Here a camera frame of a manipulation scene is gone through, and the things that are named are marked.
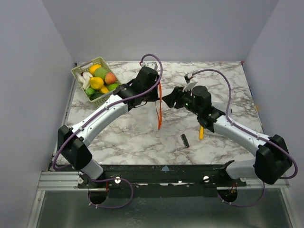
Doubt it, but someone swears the clear zip top bag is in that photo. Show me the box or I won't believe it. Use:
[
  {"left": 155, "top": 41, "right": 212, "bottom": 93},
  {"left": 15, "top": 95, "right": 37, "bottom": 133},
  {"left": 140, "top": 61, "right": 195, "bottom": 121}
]
[{"left": 147, "top": 82, "right": 164, "bottom": 131}]

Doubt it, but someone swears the small yellow toy pepper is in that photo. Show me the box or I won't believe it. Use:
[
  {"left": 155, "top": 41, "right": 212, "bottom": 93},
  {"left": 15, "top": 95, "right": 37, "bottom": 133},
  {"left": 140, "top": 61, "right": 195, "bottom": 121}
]
[{"left": 99, "top": 86, "right": 109, "bottom": 94}]

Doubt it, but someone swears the yellow toy lemon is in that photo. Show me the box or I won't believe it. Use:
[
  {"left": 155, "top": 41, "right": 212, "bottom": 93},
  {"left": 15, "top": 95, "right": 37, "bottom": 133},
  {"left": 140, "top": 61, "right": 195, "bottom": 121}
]
[{"left": 90, "top": 77, "right": 104, "bottom": 90}]

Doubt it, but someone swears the green toy vegetable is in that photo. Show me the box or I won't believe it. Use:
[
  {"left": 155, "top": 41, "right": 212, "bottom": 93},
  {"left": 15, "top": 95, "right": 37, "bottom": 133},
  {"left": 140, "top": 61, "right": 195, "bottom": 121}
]
[{"left": 85, "top": 87, "right": 96, "bottom": 97}]

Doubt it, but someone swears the white toy garlic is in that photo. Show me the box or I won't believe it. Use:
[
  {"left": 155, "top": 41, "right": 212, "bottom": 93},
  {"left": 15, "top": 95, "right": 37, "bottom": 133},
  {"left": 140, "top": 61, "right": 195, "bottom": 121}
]
[{"left": 76, "top": 71, "right": 93, "bottom": 90}]

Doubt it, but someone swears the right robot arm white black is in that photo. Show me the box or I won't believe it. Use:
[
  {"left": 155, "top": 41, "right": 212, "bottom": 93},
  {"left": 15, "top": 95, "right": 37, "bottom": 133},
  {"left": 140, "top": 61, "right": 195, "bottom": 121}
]
[{"left": 163, "top": 85, "right": 292, "bottom": 186}]

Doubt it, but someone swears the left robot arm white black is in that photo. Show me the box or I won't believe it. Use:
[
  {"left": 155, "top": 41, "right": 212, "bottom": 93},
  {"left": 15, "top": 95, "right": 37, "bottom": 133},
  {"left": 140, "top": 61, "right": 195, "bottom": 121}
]
[{"left": 57, "top": 66, "right": 160, "bottom": 188}]

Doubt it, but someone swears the peach toy fruit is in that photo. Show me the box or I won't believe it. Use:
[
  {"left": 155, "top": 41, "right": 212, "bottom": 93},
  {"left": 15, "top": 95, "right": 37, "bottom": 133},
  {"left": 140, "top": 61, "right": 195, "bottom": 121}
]
[{"left": 104, "top": 72, "right": 117, "bottom": 85}]

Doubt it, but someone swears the black bit holder strip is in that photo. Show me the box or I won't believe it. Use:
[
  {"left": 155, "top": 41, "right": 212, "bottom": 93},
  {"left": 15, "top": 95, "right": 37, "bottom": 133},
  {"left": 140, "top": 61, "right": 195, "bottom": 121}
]
[{"left": 181, "top": 134, "right": 190, "bottom": 148}]

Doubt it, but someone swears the green toy cabbage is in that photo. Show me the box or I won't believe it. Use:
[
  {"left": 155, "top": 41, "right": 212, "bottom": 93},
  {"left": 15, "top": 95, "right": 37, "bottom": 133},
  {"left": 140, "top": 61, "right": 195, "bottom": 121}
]
[{"left": 94, "top": 67, "right": 108, "bottom": 80}]

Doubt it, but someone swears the green plastic basket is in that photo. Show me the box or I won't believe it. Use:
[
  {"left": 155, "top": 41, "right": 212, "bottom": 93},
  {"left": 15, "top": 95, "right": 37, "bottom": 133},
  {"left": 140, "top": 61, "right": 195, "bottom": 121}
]
[{"left": 71, "top": 57, "right": 121, "bottom": 107}]

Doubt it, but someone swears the orange toy fruit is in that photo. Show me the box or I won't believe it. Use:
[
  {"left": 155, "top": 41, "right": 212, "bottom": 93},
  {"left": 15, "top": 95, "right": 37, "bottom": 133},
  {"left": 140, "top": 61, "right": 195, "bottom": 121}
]
[{"left": 89, "top": 64, "right": 102, "bottom": 75}]

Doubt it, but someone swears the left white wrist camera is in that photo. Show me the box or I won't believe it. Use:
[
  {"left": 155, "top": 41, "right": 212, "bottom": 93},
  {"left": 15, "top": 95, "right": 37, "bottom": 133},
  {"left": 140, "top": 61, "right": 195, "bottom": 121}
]
[{"left": 141, "top": 62, "right": 158, "bottom": 70}]

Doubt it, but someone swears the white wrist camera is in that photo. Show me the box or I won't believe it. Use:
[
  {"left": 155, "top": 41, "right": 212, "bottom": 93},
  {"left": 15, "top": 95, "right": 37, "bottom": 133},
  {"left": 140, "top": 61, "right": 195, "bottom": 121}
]
[
  {"left": 141, "top": 62, "right": 158, "bottom": 70},
  {"left": 182, "top": 73, "right": 198, "bottom": 92}
]

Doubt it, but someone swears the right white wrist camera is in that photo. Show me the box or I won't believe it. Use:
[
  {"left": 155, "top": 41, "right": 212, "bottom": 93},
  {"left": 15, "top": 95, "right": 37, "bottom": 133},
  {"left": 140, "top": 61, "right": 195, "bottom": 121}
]
[{"left": 182, "top": 73, "right": 198, "bottom": 92}]

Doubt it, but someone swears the yellow handle screwdriver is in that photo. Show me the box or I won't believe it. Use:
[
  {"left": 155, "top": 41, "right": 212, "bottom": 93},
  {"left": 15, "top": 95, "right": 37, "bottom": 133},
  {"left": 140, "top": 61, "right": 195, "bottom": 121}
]
[{"left": 199, "top": 126, "right": 204, "bottom": 140}]

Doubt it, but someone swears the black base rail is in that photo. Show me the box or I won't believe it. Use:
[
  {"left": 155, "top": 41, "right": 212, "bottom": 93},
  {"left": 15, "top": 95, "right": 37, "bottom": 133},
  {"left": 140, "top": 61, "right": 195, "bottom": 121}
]
[{"left": 73, "top": 163, "right": 247, "bottom": 199}]

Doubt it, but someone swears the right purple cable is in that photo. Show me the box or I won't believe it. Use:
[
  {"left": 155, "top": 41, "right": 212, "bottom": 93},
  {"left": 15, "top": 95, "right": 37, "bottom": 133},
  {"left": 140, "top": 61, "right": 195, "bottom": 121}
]
[{"left": 190, "top": 68, "right": 299, "bottom": 208}]

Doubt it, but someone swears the aluminium extrusion rail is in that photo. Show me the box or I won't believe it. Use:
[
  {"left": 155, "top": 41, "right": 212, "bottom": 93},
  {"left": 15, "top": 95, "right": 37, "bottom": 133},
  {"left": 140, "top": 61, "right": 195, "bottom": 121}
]
[{"left": 38, "top": 171, "right": 290, "bottom": 191}]

